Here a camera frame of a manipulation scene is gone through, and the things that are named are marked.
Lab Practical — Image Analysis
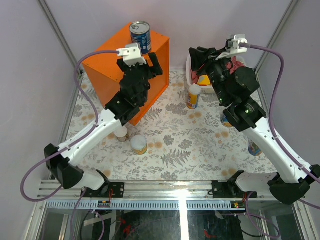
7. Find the light blue soup can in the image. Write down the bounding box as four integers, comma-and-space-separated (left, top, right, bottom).
220, 113, 233, 128

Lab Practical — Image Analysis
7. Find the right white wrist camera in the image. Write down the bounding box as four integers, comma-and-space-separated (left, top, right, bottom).
216, 34, 248, 60

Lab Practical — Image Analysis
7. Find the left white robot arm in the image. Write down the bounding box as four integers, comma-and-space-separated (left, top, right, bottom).
44, 52, 163, 198

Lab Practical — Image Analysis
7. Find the aluminium front rail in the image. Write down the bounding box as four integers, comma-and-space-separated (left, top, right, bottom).
37, 180, 276, 211

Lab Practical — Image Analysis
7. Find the dark blue tin can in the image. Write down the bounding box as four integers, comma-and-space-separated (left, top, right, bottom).
129, 21, 152, 55

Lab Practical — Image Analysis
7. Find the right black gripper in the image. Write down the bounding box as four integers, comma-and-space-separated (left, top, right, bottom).
188, 46, 233, 105

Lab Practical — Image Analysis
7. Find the pink cloth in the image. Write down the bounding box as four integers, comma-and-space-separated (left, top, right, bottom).
189, 56, 245, 82

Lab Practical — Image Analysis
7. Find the yellow can white lid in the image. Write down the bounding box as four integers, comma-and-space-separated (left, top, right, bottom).
130, 135, 148, 155

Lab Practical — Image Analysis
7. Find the small cup white lid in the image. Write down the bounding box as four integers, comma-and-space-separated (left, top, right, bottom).
113, 126, 129, 143

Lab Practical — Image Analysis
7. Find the white plastic basket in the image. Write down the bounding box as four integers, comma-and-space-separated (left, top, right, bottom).
186, 55, 246, 94

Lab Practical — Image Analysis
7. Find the yellow cloth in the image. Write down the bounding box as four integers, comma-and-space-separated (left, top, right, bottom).
197, 75, 211, 86

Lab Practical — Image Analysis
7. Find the tall yellow canister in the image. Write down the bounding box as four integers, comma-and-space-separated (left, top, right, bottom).
186, 84, 202, 110

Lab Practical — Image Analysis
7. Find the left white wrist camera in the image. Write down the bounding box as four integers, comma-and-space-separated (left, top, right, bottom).
116, 43, 147, 67

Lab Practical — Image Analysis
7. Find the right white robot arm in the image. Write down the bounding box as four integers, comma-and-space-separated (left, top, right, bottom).
189, 47, 320, 205

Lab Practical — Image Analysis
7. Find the blue cup white lid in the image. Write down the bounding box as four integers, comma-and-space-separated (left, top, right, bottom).
248, 140, 263, 157

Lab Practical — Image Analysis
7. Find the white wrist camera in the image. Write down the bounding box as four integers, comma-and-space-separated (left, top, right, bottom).
116, 43, 147, 67
216, 34, 248, 60

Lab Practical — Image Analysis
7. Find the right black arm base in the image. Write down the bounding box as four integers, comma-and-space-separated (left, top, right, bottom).
208, 170, 250, 199

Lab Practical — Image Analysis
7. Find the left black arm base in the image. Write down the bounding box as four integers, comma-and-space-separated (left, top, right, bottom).
84, 170, 125, 201

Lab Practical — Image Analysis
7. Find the orange box cabinet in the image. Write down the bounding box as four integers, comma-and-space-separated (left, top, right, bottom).
82, 25, 170, 126

